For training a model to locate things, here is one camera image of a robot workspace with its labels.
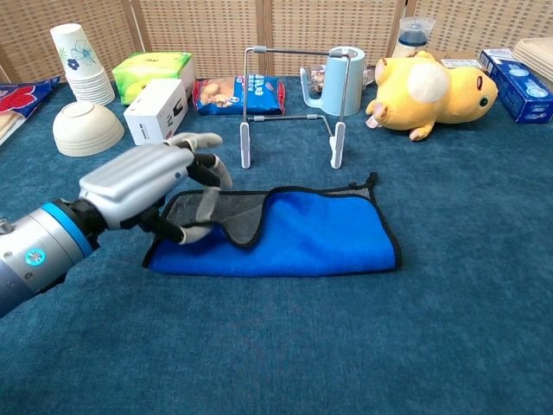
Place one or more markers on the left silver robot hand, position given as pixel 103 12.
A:
pixel 134 177

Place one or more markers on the blue and grey cloth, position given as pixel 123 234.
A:
pixel 319 233

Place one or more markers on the white product box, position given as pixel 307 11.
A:
pixel 151 114

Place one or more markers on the cream upturned bowl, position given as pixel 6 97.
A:
pixel 86 129

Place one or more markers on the green tissue box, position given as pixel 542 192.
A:
pixel 147 69

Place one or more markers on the blue biscuit bag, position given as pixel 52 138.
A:
pixel 224 97

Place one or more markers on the stack of paper cups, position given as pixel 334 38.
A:
pixel 82 65

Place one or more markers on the rubber gloves package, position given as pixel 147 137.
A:
pixel 21 101

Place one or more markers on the woven wooden folding screen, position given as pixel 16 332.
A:
pixel 207 30

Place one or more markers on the clear snack packet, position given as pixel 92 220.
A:
pixel 319 77

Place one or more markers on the light blue pitcher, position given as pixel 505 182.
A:
pixel 334 91

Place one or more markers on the teal table cloth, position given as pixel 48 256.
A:
pixel 389 346

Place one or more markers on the yellow plush toy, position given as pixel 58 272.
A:
pixel 432 104

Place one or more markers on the clear jar with blue lid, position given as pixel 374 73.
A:
pixel 412 39

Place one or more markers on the brown cardboard box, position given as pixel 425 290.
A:
pixel 458 58

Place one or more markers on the long blue box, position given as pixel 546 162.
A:
pixel 518 86

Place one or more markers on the beige lidded food container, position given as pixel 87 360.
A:
pixel 535 54

